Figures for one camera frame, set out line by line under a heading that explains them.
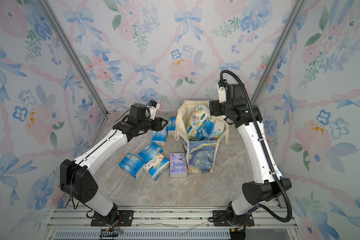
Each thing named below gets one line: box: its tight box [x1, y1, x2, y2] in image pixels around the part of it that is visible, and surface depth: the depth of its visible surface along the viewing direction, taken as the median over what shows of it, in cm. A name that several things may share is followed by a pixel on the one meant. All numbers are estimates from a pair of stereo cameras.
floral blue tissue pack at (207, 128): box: [202, 119, 215, 139], surface depth 90 cm
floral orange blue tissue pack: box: [142, 153, 170, 181], surface depth 87 cm
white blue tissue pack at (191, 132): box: [186, 125, 198, 141], surface depth 92 cm
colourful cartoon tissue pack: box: [189, 104, 210, 131], surface depth 87 cm
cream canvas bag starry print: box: [174, 100, 229, 174], surface depth 82 cm
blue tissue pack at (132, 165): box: [118, 153, 146, 180], surface depth 87 cm
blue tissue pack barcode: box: [151, 126, 167, 147], surface depth 100 cm
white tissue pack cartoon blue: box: [209, 119, 225, 141], surface depth 80 cm
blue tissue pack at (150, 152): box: [137, 141, 164, 163], surface depth 92 cm
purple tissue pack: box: [169, 152, 188, 178], surface depth 88 cm
